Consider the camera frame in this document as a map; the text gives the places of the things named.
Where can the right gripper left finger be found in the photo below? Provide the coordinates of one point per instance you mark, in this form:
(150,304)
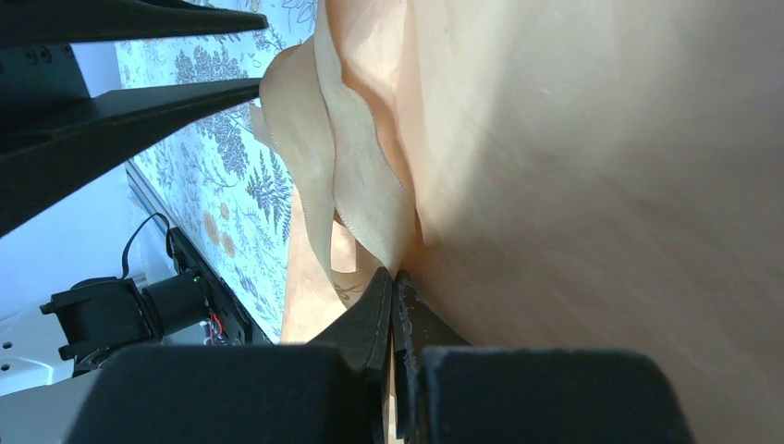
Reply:
(329,390)

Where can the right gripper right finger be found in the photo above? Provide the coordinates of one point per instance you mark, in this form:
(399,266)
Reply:
(450,391)

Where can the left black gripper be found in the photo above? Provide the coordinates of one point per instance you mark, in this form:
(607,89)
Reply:
(43,165)

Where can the beige kraft wrapping paper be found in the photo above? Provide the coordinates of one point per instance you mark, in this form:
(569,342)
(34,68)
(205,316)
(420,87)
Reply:
(586,174)

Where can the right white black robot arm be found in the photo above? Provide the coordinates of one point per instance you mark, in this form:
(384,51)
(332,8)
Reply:
(52,355)

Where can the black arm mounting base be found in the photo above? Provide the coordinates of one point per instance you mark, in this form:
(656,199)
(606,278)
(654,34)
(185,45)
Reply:
(227,321)

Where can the floral patterned table mat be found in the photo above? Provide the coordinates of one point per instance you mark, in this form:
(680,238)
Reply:
(229,193)

